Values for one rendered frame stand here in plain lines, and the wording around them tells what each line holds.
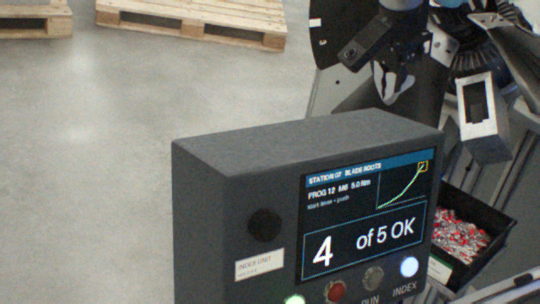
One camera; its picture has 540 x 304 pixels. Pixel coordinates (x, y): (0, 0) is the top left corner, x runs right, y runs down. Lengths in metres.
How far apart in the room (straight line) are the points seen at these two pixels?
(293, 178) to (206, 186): 0.08
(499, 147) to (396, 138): 0.75
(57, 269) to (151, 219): 0.42
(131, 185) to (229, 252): 2.09
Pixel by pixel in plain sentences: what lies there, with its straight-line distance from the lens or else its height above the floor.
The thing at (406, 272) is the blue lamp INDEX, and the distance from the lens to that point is 0.67.
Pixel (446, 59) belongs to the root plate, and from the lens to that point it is 1.35.
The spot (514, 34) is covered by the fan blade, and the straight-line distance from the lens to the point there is 1.29.
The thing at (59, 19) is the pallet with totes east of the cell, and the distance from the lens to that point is 3.82.
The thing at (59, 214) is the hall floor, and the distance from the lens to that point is 2.45.
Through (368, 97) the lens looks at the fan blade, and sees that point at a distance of 1.27.
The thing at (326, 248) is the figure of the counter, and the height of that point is 1.17.
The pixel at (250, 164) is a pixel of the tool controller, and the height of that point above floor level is 1.25.
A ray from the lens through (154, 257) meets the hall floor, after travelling 2.27.
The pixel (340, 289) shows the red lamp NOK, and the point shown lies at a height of 1.12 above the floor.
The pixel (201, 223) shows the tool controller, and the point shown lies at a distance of 0.55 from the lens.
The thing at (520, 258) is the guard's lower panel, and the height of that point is 0.28.
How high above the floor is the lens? 1.53
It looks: 32 degrees down
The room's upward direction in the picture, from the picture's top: 12 degrees clockwise
